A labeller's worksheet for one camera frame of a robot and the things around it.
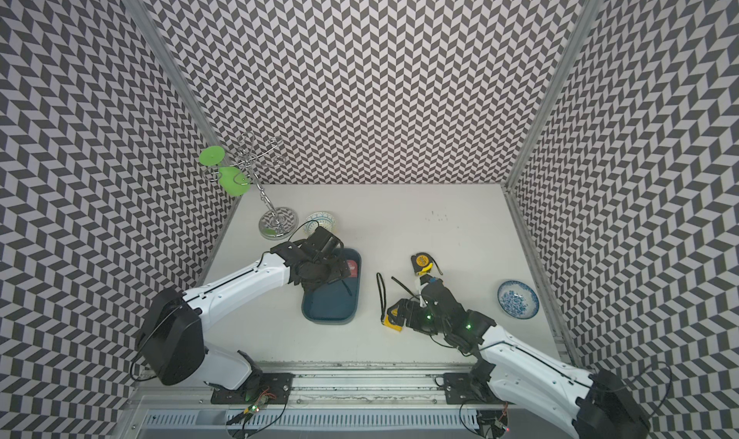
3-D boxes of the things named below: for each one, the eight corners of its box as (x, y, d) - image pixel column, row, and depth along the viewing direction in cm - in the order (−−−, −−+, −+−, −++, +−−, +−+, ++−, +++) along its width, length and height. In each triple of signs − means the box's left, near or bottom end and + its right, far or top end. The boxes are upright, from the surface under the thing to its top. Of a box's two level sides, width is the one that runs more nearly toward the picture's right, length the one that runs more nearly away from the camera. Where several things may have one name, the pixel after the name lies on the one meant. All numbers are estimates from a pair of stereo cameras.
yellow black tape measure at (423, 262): (419, 281, 94) (420, 275, 91) (410, 260, 99) (411, 254, 96) (438, 275, 95) (440, 269, 92) (429, 255, 100) (430, 249, 97)
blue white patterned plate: (501, 320, 85) (506, 315, 82) (492, 286, 92) (496, 280, 89) (538, 320, 85) (544, 315, 82) (526, 286, 92) (531, 280, 89)
